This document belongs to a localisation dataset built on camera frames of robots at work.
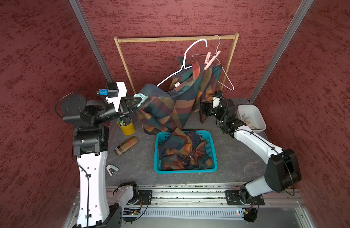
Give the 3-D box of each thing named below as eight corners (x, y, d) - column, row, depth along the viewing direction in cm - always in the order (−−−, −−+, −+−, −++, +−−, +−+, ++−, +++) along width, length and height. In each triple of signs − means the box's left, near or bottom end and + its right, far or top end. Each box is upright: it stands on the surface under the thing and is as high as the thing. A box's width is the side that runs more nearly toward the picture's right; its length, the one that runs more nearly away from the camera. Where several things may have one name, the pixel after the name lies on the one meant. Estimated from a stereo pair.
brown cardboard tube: (117, 156, 90) (115, 154, 88) (114, 151, 92) (112, 149, 90) (139, 141, 97) (138, 139, 95) (136, 137, 99) (135, 135, 97)
